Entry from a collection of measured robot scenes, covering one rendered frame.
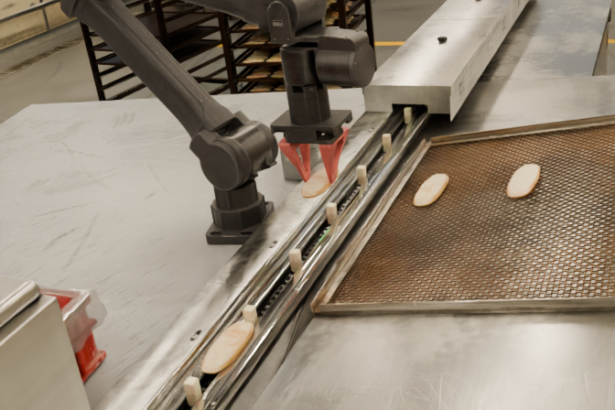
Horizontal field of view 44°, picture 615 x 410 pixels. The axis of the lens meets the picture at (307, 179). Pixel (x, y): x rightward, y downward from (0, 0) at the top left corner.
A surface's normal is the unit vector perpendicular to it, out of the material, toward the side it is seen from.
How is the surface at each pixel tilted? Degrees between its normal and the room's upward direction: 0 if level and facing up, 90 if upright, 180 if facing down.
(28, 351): 90
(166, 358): 0
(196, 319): 0
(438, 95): 90
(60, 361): 90
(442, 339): 10
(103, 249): 0
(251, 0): 87
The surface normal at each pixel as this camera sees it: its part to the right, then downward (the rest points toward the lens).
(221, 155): -0.56, 0.40
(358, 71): 0.82, 0.13
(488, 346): -0.28, -0.90
